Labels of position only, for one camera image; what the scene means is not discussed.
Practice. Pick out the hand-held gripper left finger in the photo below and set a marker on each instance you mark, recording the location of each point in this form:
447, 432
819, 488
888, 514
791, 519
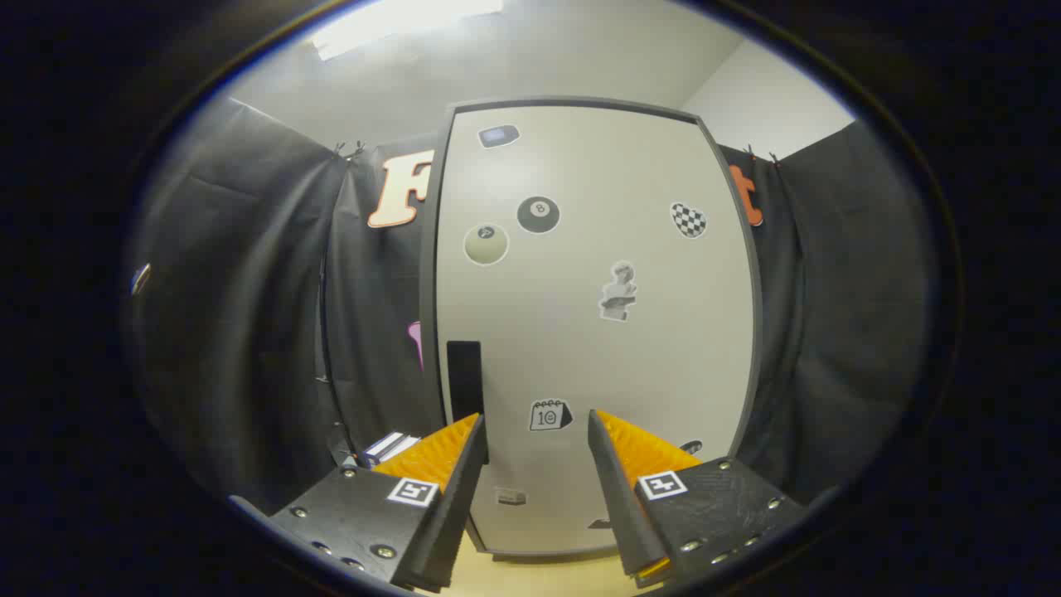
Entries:
460, 497

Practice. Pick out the smartphone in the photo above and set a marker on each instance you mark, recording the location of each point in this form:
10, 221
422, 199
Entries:
139, 280

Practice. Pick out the white cabinet door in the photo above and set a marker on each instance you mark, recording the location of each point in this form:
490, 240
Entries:
580, 332

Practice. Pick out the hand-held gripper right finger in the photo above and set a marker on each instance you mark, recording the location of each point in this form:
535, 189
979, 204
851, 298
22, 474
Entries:
617, 497

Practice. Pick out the grey cabinet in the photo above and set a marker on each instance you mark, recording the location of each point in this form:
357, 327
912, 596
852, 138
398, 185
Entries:
427, 265

